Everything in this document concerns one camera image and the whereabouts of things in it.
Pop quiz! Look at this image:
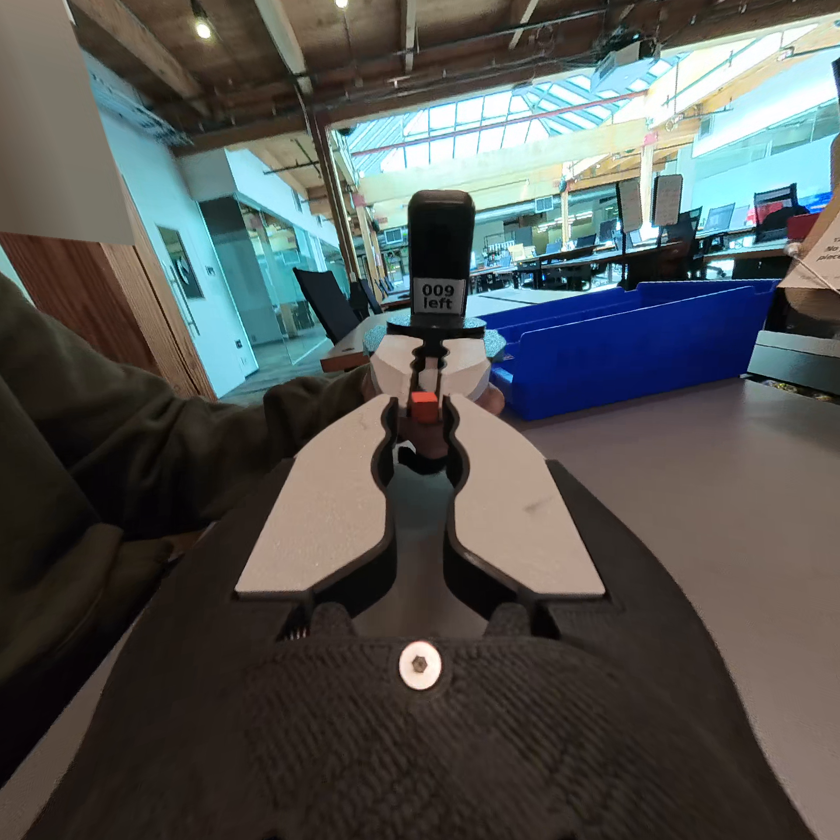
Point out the ceiling projector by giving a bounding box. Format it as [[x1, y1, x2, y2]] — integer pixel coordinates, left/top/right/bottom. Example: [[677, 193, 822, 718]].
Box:
[[592, 39, 661, 84]]

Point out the empty blue bin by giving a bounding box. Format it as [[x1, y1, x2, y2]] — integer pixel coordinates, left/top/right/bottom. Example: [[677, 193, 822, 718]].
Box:
[[486, 279, 779, 421]]

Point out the wooden instruction board with paper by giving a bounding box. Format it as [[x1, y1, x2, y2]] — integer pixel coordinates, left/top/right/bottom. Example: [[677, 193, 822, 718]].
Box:
[[777, 190, 840, 322]]

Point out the black mesh chair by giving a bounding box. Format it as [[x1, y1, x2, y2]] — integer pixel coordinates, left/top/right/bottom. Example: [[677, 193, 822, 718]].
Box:
[[753, 184, 812, 245]]

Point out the person's left hand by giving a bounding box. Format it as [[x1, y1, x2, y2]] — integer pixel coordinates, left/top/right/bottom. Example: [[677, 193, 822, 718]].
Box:
[[357, 364, 507, 473]]

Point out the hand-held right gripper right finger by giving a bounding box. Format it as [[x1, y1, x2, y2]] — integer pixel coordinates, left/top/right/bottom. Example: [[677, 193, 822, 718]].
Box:
[[441, 394, 606, 599]]

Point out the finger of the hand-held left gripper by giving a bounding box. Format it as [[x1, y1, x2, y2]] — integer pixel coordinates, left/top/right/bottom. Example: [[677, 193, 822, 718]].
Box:
[[369, 337, 422, 398], [435, 340, 492, 399]]

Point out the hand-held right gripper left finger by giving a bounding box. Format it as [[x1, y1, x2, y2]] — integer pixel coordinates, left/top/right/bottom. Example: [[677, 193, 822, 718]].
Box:
[[234, 395, 400, 601]]

